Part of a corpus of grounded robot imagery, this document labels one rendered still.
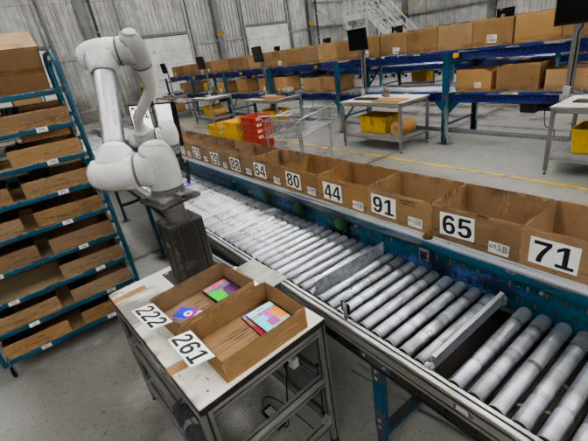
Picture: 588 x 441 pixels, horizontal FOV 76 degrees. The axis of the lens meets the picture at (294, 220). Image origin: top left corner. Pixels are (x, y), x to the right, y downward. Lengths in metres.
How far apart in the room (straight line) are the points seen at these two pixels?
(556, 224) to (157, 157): 1.73
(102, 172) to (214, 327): 0.84
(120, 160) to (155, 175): 0.16
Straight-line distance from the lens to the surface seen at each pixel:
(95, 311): 3.23
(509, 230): 1.66
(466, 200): 2.05
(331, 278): 1.76
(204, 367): 1.52
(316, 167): 2.76
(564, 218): 1.90
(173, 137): 2.44
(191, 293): 1.90
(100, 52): 2.13
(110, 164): 1.86
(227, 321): 1.66
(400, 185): 2.25
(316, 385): 1.77
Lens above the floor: 1.77
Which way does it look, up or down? 25 degrees down
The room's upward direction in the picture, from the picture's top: 9 degrees counter-clockwise
